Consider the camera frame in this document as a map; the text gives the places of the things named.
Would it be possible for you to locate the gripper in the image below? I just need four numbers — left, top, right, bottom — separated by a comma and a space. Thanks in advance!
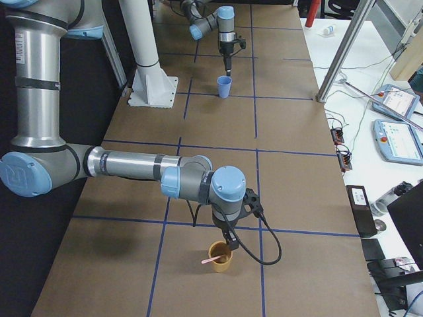
212, 212, 239, 250
219, 32, 237, 75

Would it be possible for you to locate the blue plastic cup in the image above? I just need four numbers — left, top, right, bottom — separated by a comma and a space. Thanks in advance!
217, 75, 232, 98

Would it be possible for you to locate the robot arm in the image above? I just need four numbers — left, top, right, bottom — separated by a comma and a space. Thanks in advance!
1, 1, 251, 250
180, 1, 245, 77

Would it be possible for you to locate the yellow bamboo cup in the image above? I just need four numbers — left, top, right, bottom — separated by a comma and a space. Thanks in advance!
208, 241, 233, 273

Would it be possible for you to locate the pink chopstick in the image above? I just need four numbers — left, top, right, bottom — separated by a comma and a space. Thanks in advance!
201, 254, 226, 264

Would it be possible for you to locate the red cylinder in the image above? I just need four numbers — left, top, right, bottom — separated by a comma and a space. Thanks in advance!
305, 0, 321, 28

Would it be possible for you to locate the white bottle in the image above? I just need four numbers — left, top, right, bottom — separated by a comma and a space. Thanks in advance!
319, 24, 336, 37

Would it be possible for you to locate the upper orange connector block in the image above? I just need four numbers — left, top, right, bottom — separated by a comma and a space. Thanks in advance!
330, 127, 344, 145

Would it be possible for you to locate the orange connector block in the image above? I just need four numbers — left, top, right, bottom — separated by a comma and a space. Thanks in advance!
330, 127, 344, 145
336, 149, 352, 172

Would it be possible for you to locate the black power box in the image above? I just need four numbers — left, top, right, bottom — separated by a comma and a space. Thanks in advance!
346, 185, 377, 238

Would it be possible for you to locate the lower orange connector block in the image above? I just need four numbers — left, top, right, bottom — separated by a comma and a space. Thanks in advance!
336, 149, 352, 172

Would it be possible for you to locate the black monitor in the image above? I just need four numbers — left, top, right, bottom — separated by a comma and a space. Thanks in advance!
387, 184, 422, 269

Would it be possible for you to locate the upper teach pendant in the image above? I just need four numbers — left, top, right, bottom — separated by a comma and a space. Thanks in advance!
372, 84, 420, 120

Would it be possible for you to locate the teach pendant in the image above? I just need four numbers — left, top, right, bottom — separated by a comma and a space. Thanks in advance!
372, 84, 420, 120
372, 120, 422, 166

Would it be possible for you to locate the wooden board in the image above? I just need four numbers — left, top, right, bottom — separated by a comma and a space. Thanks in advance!
390, 28, 423, 81

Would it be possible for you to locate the lower teach pendant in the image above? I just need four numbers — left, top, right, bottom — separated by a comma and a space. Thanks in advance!
372, 120, 422, 166

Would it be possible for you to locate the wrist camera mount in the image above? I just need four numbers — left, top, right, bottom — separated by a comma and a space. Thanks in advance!
235, 36, 247, 51
239, 188, 264, 219

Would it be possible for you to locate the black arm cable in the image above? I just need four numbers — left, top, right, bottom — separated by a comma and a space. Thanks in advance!
186, 197, 282, 265

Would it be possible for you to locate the white pedestal column base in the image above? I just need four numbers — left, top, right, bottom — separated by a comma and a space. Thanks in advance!
119, 0, 178, 108

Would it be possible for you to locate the aluminium frame post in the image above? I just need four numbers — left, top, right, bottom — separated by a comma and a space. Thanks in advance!
316, 0, 376, 103

